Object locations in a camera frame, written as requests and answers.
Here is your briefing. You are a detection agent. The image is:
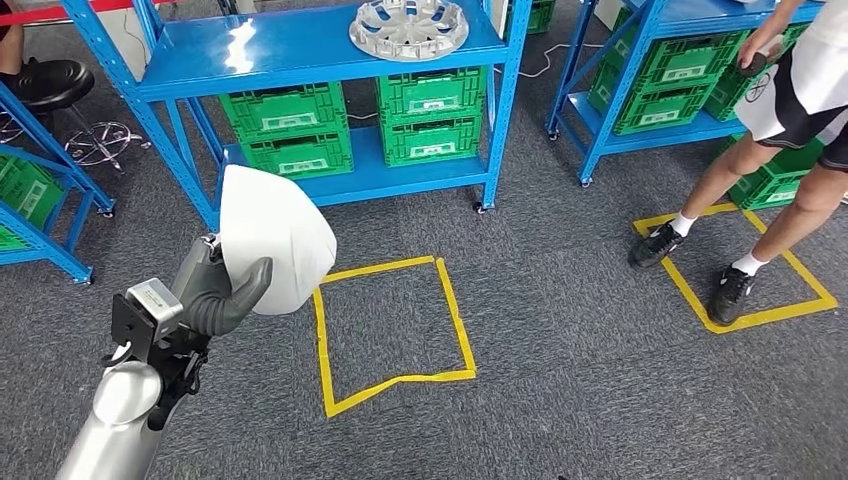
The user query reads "black round stool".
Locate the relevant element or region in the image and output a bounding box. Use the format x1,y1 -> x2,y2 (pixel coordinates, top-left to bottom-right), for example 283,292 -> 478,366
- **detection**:
0,58 -> 152,174

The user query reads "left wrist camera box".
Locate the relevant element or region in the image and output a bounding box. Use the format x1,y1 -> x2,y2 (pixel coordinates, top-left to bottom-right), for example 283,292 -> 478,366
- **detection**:
102,278 -> 212,432

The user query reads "yellow floor tape square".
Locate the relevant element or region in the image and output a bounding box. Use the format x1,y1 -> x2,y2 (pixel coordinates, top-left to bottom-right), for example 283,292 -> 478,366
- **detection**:
632,201 -> 839,336
312,254 -> 478,420

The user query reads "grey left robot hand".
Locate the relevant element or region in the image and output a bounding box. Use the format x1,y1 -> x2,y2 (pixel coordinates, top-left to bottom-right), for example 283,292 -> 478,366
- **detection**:
170,235 -> 274,338

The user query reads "white floor cable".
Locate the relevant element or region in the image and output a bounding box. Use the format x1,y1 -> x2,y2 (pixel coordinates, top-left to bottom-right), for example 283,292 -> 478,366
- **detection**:
493,42 -> 604,79

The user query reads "white plastic body part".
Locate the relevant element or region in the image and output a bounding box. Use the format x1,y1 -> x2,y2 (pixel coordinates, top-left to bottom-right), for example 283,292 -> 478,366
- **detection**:
218,164 -> 338,317

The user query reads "blue metal shelf rack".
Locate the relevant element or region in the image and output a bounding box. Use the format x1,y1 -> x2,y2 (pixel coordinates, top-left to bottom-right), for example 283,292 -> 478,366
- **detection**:
0,82 -> 117,286
62,0 -> 535,233
546,0 -> 826,188

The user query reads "black handheld device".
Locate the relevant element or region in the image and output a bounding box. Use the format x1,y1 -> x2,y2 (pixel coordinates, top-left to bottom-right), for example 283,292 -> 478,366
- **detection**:
738,51 -> 770,79

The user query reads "person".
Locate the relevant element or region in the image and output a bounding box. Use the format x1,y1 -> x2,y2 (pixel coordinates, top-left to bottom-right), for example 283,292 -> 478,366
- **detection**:
627,0 -> 848,327
0,0 -> 28,77

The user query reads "grey wheel hubcap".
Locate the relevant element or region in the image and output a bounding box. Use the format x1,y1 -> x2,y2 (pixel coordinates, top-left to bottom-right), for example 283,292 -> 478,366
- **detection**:
349,0 -> 470,63

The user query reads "red barrier tape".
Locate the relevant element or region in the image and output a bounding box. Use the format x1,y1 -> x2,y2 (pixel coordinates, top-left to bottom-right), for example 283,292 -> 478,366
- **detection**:
0,0 -> 134,28

